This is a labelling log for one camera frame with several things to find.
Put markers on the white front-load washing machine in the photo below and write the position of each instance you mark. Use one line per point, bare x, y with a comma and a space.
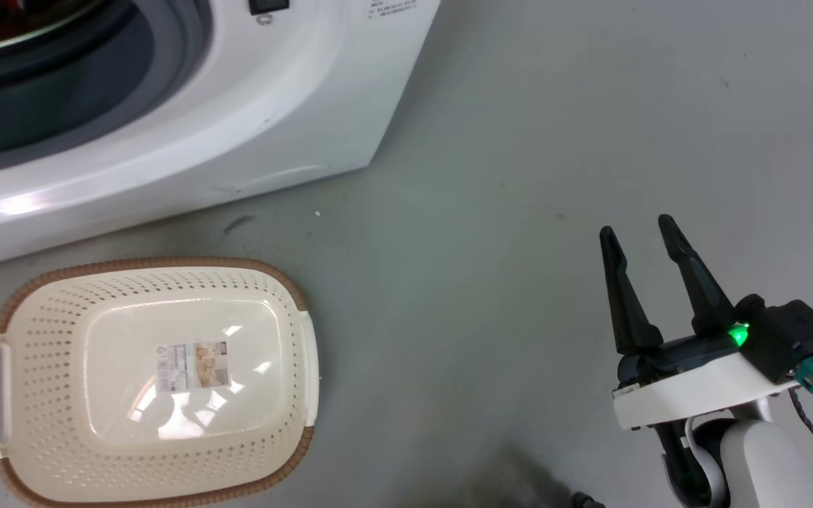
251, 106

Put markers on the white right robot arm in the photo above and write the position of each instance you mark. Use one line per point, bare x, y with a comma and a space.
752, 458

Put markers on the red clothes in drum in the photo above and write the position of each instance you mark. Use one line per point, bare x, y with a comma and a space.
18, 17

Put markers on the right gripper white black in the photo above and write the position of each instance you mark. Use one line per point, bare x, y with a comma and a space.
710, 374

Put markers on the cream perforated laundry basket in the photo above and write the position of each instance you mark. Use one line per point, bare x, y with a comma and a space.
159, 381

